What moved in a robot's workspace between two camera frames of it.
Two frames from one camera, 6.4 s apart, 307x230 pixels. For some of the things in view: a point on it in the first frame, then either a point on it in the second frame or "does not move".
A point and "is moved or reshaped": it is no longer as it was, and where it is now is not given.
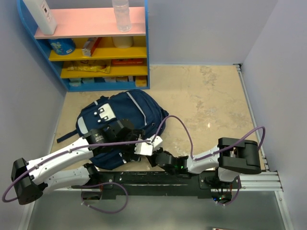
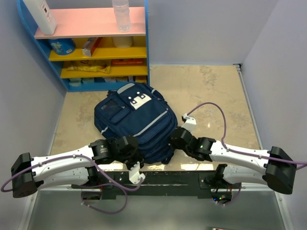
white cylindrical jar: x=125 y=41 does not move
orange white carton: x=89 y=46 does not move
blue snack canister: x=63 y=46 does not move
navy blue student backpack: x=130 y=106 is moved or reshaped
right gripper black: x=151 y=158 → x=174 y=144
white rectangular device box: x=43 y=16 does not move
